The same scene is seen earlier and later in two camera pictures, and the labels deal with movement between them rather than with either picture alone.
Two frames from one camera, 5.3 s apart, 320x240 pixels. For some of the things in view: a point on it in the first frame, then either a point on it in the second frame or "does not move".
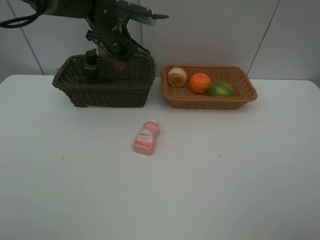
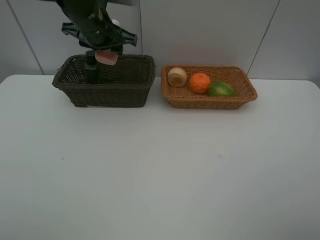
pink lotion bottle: (147, 137) -> (107, 57)
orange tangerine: (199, 82) does not move
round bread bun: (177, 77) does not move
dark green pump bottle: (91, 66) does not move
